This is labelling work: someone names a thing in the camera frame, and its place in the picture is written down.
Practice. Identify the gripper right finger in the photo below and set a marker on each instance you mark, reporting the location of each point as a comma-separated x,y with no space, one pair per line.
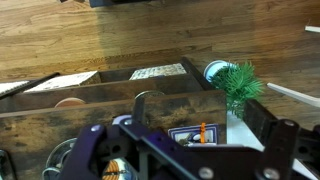
278,146

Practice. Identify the white paper pad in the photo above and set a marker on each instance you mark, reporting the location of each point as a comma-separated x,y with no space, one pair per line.
63,81

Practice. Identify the tan round disc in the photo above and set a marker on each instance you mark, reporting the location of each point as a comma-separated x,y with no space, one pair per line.
70,102

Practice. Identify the clear glass bowl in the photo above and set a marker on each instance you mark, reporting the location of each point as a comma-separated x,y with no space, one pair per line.
58,155

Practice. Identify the white round stool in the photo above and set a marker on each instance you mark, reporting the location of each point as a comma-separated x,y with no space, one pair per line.
293,94

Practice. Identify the dark wooden console table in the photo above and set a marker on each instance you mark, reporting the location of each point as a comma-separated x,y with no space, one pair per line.
50,123

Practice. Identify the orange pen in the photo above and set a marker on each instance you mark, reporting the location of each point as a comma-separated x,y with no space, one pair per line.
202,132

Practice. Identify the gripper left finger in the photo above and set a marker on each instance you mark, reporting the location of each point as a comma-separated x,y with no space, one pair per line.
86,150

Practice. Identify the spiral notebook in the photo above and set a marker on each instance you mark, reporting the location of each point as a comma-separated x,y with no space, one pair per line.
13,86

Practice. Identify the green artificial fir plant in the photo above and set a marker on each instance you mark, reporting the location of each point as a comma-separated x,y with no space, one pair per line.
238,83

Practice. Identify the black tray with tools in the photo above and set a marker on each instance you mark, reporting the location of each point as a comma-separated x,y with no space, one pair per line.
181,133

